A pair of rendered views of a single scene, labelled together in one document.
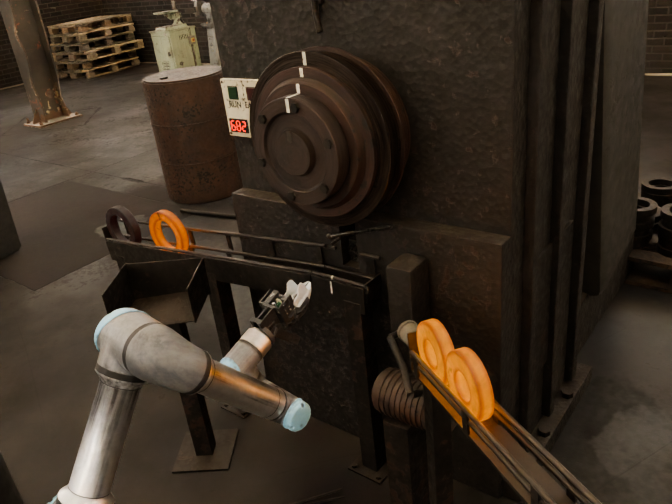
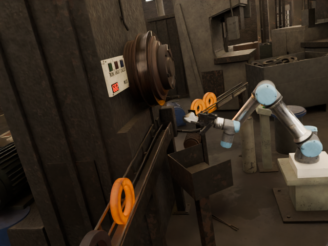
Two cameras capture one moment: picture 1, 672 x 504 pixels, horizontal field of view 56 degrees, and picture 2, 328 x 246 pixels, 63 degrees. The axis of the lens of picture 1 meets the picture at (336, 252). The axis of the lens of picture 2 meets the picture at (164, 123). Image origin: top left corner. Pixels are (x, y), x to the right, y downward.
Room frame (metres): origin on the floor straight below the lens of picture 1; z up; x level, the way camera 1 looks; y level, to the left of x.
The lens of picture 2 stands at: (2.37, 1.59, 1.28)
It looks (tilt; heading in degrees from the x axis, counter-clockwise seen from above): 17 degrees down; 245
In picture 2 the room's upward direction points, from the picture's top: 10 degrees counter-clockwise
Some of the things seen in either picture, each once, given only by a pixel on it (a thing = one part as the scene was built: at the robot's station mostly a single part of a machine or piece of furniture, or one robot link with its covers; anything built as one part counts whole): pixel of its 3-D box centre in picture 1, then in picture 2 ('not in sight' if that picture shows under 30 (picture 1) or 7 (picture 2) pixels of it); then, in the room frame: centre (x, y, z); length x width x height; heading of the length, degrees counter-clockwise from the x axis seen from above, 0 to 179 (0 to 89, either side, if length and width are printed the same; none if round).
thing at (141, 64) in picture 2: (322, 140); (153, 69); (1.64, 0.00, 1.11); 0.47 x 0.06 x 0.47; 50
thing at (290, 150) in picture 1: (298, 151); (167, 67); (1.56, 0.06, 1.11); 0.28 x 0.06 x 0.28; 50
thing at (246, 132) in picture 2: not in sight; (247, 144); (0.78, -0.12, 0.26); 0.12 x 0.12 x 0.52
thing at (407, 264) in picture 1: (409, 298); (168, 121); (1.50, -0.19, 0.68); 0.11 x 0.08 x 0.24; 140
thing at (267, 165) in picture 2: not in sight; (265, 136); (0.64, -0.05, 0.31); 0.24 x 0.16 x 0.62; 50
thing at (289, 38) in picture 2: not in sight; (298, 55); (-2.40, -1.96, 0.55); 1.10 x 0.53 x 1.10; 70
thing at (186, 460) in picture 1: (179, 369); (206, 218); (1.75, 0.57, 0.36); 0.26 x 0.20 x 0.72; 85
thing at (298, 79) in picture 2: not in sight; (287, 83); (-0.92, -1.05, 0.39); 1.03 x 0.83 x 0.77; 155
